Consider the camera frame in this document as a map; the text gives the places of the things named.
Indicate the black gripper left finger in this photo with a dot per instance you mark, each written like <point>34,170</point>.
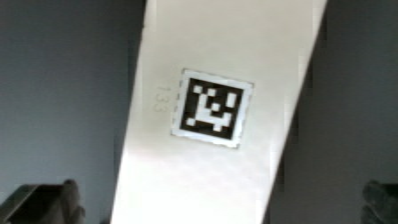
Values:
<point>43,204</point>

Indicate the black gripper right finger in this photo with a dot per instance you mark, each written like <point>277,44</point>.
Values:
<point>378,212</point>

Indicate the white cabinet top block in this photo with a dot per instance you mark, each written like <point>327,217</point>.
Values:
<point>222,61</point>

